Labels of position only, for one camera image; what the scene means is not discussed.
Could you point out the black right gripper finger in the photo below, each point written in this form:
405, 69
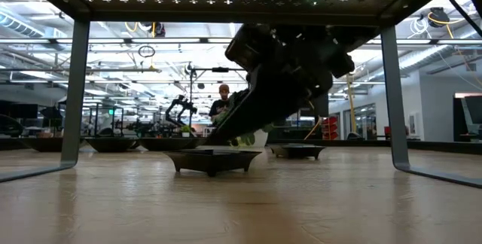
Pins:
271, 101
237, 102

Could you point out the black square mini plate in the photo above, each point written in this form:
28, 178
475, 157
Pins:
212, 161
297, 151

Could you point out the black idle robot arm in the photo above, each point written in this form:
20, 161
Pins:
183, 102

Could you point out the person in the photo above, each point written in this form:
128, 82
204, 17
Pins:
218, 108

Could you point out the green plant in white pot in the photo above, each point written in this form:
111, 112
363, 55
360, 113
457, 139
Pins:
260, 138

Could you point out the black flat monitor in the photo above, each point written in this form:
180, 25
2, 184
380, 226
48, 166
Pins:
322, 104

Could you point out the small plant in white pot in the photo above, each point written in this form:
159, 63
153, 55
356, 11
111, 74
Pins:
186, 133

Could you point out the red storage bins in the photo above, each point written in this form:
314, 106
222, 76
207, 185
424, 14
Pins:
330, 127

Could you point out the grey perforated metal shelf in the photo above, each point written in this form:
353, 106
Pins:
241, 16

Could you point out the long ceiling light bar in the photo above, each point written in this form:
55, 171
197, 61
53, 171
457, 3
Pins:
169, 40

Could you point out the black office chair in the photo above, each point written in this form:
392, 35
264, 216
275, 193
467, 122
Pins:
52, 115

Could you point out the black computer monitor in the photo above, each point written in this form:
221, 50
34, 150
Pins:
22, 111

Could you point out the black camera rig frame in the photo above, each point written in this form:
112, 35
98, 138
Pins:
216, 69

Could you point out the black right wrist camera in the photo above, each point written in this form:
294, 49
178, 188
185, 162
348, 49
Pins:
246, 46

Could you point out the black aluminium table frame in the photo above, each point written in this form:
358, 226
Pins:
444, 145

